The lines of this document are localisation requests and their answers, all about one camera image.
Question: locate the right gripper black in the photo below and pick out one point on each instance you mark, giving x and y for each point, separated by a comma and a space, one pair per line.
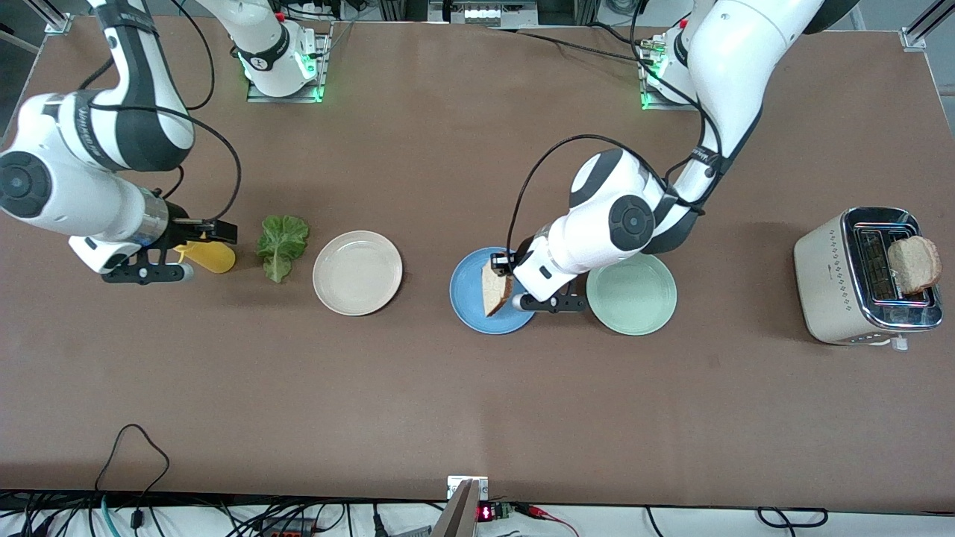
179, 230

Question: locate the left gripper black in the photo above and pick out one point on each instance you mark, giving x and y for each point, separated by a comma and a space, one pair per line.
521, 253

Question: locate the yellow mustard squeeze bottle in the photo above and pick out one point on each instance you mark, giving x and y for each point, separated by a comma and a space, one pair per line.
213, 257

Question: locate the toasted bread slice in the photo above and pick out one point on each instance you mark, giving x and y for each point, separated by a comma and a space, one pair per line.
494, 294
916, 265

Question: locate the green lettuce leaf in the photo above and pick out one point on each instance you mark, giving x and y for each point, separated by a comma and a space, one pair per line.
282, 242

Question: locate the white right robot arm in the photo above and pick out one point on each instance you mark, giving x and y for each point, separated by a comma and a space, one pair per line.
45, 186

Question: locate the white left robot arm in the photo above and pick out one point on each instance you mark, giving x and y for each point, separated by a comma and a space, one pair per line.
731, 45

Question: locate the blue plate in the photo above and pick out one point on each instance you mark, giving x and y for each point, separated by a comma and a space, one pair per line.
466, 298

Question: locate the light green plate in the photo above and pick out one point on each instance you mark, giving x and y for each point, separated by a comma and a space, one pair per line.
634, 298

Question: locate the beige plate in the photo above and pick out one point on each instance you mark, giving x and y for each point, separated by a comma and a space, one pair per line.
358, 272

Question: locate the red LED display module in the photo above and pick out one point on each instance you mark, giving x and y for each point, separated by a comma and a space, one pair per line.
486, 513

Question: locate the red clip lead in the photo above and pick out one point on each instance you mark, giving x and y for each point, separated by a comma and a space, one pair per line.
541, 513

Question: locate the grey metal bar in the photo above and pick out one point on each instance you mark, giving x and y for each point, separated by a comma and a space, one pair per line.
459, 518

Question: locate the cream and chrome toaster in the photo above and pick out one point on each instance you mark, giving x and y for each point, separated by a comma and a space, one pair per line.
828, 291

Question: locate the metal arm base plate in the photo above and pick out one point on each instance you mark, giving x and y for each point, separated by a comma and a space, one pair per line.
649, 104
317, 95

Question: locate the small white bracket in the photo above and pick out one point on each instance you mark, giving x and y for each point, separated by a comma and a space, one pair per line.
456, 485

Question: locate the aluminium corner bracket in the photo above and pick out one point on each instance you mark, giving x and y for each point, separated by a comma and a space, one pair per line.
914, 37
58, 22

